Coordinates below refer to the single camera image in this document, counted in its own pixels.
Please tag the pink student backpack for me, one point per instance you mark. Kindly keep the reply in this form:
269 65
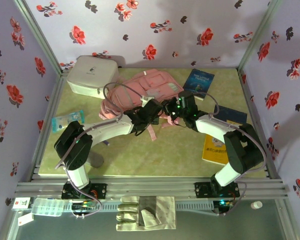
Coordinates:
145 85

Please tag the blue Little Prince book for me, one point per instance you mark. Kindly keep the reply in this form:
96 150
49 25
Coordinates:
198 80

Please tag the dark blue notebook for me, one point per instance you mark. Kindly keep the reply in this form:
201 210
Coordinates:
232 115

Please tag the yellow cartoon cover book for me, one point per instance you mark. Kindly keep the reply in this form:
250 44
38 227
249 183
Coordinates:
211 152

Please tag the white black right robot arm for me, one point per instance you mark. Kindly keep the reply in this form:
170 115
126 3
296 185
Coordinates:
215 130

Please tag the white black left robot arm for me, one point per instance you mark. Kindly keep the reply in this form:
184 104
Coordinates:
110 128

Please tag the white zip storage case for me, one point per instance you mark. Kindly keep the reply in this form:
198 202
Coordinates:
90 75

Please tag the grey cloth strip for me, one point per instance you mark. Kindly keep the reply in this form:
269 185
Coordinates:
147 207

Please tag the beige work glove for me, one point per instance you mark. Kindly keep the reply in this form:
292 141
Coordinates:
127 215

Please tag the clear plastic organizer box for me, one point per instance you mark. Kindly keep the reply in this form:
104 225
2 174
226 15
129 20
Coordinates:
47 207

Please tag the white red label card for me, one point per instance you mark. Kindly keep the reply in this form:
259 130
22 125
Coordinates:
21 203

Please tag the white paper tag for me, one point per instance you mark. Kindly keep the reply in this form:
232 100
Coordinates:
25 220

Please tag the aluminium frame rail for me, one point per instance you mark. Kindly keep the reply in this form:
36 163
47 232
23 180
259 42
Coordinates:
150 187
47 125
257 125

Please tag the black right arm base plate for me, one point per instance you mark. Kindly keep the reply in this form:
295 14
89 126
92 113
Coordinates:
201 190

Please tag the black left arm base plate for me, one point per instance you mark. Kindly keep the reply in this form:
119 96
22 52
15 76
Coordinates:
100 191

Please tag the aluminium frame post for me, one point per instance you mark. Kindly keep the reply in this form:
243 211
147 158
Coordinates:
40 37
258 37

